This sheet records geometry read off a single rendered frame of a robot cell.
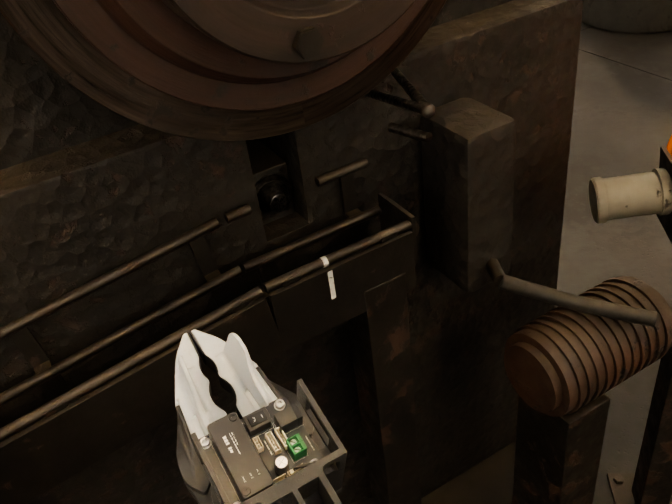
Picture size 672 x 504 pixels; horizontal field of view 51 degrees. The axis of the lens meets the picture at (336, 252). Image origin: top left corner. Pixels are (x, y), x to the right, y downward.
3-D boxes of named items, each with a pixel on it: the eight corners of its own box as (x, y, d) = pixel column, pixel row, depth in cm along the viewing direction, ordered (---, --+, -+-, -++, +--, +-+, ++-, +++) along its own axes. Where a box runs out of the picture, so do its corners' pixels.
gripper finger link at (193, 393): (181, 296, 46) (243, 409, 42) (191, 342, 51) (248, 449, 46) (135, 316, 45) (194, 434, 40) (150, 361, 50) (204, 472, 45)
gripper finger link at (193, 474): (220, 382, 47) (281, 494, 43) (222, 394, 48) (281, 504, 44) (153, 414, 45) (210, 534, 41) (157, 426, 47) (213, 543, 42)
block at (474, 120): (420, 261, 102) (412, 109, 88) (464, 240, 105) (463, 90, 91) (468, 298, 94) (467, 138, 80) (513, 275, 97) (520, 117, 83)
